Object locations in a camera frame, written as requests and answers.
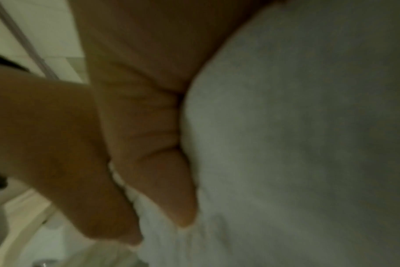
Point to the person's right hand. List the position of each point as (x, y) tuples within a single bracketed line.
[(137, 65)]

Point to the person's left hand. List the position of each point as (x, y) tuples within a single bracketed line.
[(55, 130)]

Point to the white towel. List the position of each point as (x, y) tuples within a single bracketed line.
[(285, 130)]

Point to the black left wrist marker band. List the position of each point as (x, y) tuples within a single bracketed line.
[(2, 62)]

